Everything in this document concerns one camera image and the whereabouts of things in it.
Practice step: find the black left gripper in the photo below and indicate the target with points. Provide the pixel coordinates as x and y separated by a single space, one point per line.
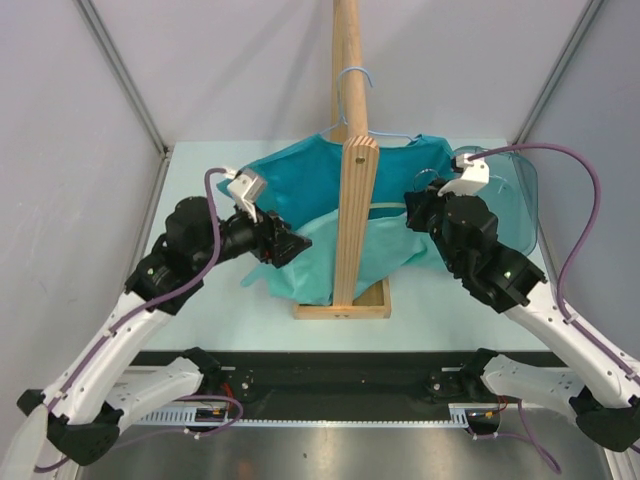
275 242

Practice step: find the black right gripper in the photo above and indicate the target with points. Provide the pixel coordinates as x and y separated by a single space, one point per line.
419 202

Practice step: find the pale green plastic hanger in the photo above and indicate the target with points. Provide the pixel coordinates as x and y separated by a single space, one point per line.
388 205

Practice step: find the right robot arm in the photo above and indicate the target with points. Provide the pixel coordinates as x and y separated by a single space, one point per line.
600 390

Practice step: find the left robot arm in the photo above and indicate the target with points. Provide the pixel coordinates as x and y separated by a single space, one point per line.
84 412

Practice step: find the dark teal t shirt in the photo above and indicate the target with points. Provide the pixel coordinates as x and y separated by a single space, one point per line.
303 180

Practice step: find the translucent teal plastic bin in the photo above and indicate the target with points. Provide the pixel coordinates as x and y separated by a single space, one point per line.
512 195

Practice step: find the wooden clothes rack stand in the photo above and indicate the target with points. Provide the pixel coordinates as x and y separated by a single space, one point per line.
359 163

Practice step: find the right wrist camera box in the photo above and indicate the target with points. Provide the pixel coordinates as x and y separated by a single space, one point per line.
473 175

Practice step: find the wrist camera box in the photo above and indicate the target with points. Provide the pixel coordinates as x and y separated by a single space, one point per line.
245 187
473 175

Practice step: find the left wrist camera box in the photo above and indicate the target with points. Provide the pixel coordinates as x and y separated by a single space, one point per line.
245 187

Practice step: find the light blue wire hanger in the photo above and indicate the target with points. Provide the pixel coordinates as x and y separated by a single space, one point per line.
354 116

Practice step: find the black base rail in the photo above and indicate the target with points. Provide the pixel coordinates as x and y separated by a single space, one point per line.
432 377

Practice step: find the white slotted cable duct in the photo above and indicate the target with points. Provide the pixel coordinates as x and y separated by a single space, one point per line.
210 414

